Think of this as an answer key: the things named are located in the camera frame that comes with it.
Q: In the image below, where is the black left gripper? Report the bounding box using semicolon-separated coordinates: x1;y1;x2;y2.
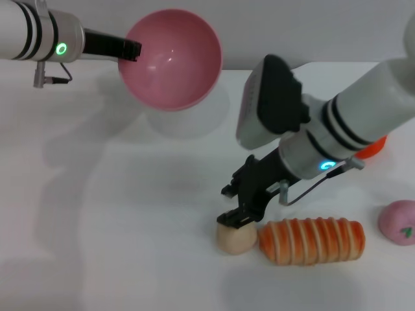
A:
82;28;143;62

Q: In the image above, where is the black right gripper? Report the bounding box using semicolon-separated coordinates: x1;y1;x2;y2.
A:
216;150;294;229

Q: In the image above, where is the beige egg yolk pastry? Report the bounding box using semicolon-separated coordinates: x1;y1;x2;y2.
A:
215;222;259;255

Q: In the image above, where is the pink plastic bowl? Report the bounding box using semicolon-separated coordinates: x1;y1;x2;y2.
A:
117;8;223;113

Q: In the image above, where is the orange striped bread roll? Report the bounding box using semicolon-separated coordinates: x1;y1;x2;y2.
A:
257;217;366;267

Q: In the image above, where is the orange red persimmon toy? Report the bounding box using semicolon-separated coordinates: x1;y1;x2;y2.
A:
354;135;388;160

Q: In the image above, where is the pink peach bun toy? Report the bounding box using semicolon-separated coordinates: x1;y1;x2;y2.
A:
378;200;415;248

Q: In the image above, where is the left arm cable with connector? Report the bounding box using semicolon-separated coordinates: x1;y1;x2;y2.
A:
32;60;73;89

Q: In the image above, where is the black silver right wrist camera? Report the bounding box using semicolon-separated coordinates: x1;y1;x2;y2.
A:
235;54;311;151

